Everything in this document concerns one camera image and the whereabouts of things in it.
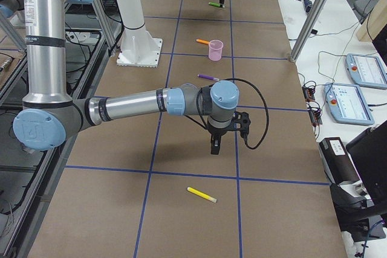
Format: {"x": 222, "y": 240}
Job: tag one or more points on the black label printer box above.
{"x": 337, "y": 163}

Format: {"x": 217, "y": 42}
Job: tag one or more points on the far teach pendant tablet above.
{"x": 366, "y": 71}

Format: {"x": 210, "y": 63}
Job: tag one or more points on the orange marker pen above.
{"x": 202, "y": 41}

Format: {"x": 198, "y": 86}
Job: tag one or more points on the aluminium frame post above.
{"x": 306, "y": 29}

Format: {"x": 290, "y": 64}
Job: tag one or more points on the purple marker pen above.
{"x": 203, "y": 76}

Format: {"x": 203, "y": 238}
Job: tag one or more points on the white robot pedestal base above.
{"x": 138, "y": 47}

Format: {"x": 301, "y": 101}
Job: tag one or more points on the yellow marker pen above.
{"x": 202, "y": 195}

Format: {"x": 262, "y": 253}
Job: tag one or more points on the green marker pen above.
{"x": 213, "y": 4}

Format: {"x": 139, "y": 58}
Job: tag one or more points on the teach pendant tablet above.
{"x": 347, "y": 104}
{"x": 366, "y": 71}

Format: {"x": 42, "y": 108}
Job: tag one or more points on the near teach pendant tablet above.
{"x": 347, "y": 104}

